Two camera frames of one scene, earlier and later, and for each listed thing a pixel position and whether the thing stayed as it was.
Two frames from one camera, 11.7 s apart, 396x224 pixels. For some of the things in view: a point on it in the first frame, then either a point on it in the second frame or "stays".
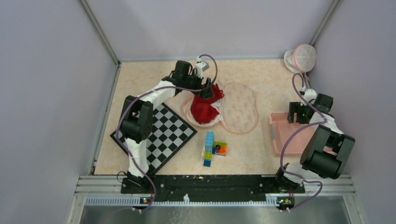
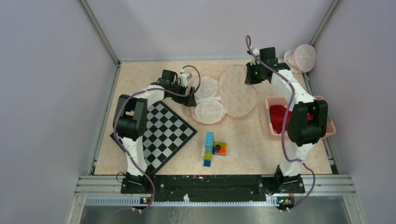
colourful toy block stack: x=211 y=147 stays
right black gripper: x=295 y=107 -> x=249 y=80
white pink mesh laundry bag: x=301 y=59 stays
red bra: x=201 y=108 -> x=278 y=114
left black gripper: x=206 y=92 -> x=188 y=100
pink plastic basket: x=280 y=129 -> x=286 y=101
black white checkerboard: x=170 y=133 stays
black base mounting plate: x=212 y=188 stays
